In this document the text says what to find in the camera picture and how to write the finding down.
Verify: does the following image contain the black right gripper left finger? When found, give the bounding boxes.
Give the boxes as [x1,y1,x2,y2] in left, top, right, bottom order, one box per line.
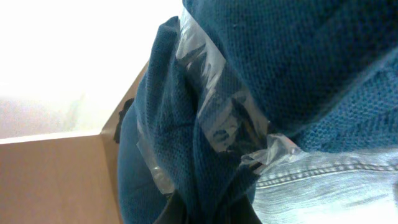
[153,190,188,224]

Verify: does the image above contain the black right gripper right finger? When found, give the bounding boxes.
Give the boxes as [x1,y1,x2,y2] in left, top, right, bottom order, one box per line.
[224,195,262,224]

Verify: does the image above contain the light blue jeans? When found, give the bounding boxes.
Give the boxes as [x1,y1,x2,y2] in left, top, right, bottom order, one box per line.
[252,149,397,224]

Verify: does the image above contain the black garment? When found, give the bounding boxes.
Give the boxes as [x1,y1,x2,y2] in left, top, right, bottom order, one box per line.
[113,98,134,144]

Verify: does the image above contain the teal taped cloth bundle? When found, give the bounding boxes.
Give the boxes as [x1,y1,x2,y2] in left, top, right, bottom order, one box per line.
[118,0,397,223]

